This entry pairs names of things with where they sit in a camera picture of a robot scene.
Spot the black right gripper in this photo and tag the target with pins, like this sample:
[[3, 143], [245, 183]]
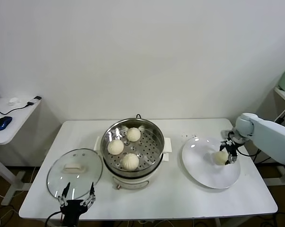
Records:
[[233, 147]]

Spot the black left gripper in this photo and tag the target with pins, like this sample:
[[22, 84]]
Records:
[[72, 210]]

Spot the white steamed baozi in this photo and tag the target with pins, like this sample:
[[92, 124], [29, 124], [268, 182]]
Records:
[[115, 147], [133, 134], [219, 158], [130, 162]]

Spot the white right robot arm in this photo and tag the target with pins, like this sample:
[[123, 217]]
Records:
[[270, 134]]

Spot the stainless steel steamer pot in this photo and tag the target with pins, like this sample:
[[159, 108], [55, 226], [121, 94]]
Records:
[[108, 137]]

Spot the white round plate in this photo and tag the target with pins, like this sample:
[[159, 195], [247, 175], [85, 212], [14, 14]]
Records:
[[203, 170]]

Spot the white electric cooker base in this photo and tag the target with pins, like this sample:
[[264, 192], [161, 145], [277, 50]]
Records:
[[149, 179]]

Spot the white table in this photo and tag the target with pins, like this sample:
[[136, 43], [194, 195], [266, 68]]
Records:
[[156, 203]]

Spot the white side desk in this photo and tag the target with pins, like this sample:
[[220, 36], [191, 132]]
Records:
[[17, 125]]

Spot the blue computer mouse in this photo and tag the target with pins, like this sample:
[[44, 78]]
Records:
[[2, 123]]

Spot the white crumpled tissue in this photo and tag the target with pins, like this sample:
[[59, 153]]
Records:
[[14, 101]]

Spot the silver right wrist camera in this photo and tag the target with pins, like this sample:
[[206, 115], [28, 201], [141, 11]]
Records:
[[226, 133]]

